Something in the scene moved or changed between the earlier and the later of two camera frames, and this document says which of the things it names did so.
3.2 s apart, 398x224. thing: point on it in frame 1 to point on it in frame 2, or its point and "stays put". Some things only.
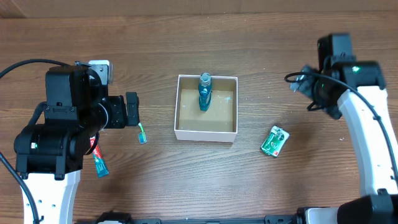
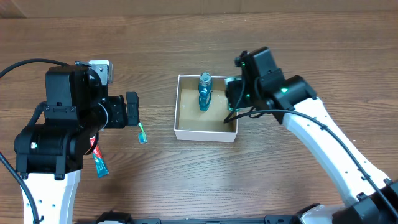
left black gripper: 132,109 stays put
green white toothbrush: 142,135 stays put
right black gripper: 306,86 to 233,94
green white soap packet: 275,141 to 229,106
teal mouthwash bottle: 205,91 stays put
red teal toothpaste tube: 101,167 stays put
